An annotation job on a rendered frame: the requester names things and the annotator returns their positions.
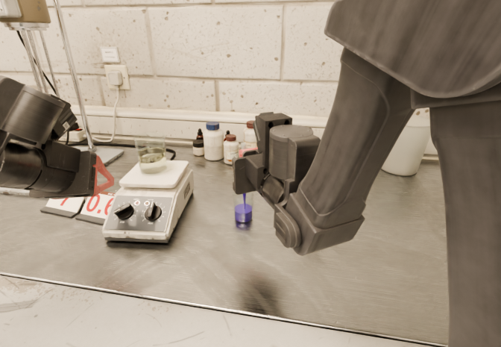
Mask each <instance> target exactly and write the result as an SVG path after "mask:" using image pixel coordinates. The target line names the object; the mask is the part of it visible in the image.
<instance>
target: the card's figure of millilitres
mask: <svg viewBox="0 0 501 347"><path fill-rule="evenodd" d="M113 199H114V196H107V195H103V194H98V195H97V196H94V197H89V198H88V200H87V202H86V204H85V206H84V208H83V211H85V212H89V213H95V214H99V215H103V216H107V214H108V212H109V209H110V206H111V204H112V202H113Z"/></svg>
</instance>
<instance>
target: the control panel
mask: <svg viewBox="0 0 501 347"><path fill-rule="evenodd" d="M172 198H173V197H153V196H116V199H115V201H114V203H113V207H112V209H111V211H110V215H109V217H108V219H107V223H106V225H105V227H104V229H106V230H122V231H156V232H164V230H165V229H166V223H167V219H168V214H169V211H170V207H171V202H172ZM136 201H139V204H135V203H136ZM147 201H148V202H149V204H148V205H145V203H146V202H147ZM151 202H154V203H155V205H157V206H159V207H160V208H161V210H162V213H161V216H160V217H159V218H158V219H156V220H154V221H149V220H147V219H146V218H145V211H146V210H147V209H148V208H149V206H150V203H151ZM127 203H130V204H131V206H132V207H133V215H132V216H131V217H130V218H128V219H119V218H118V217H117V216H116V215H115V214H114V213H113V212H114V210H116V209H118V208H120V207H121V206H122V205H124V204H127Z"/></svg>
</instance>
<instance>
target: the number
mask: <svg viewBox="0 0 501 347"><path fill-rule="evenodd" d="M82 198H83V197H78V198H64V199H50V201H49V203H48V204H52V205H56V206H60V207H67V208H70V209H74V210H77V209H78V206H79V204H80V203H81V200H82Z"/></svg>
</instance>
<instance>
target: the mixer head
mask: <svg viewBox="0 0 501 347"><path fill-rule="evenodd" d="M0 22H1V23H3V24H4V27H6V28H9V31H47V28H49V24H50V23H51V19H50V16H49V12H48V7H47V4H46V0H0Z"/></svg>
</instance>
